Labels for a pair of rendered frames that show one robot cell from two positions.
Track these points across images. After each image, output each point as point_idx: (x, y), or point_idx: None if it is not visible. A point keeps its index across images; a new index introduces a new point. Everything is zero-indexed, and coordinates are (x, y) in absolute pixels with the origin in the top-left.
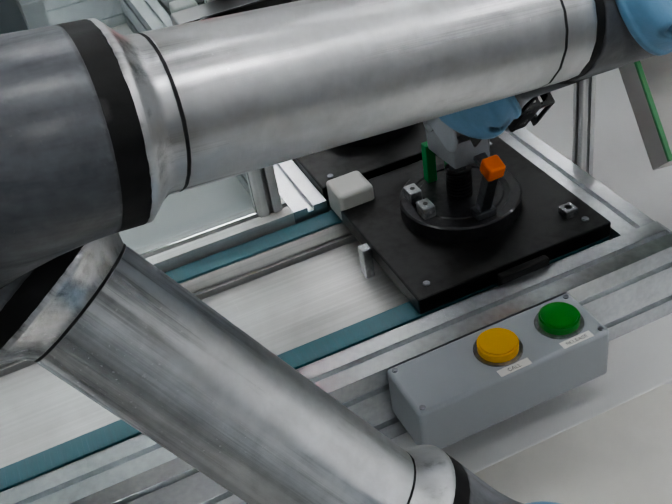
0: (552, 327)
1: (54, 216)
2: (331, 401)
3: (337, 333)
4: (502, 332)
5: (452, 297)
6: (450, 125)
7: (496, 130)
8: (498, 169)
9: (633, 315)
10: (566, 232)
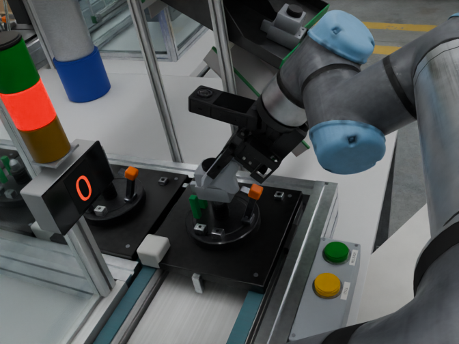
0: (341, 258)
1: None
2: None
3: (231, 336)
4: (324, 276)
5: (271, 274)
6: (341, 172)
7: (374, 162)
8: (261, 190)
9: (331, 231)
10: (289, 207)
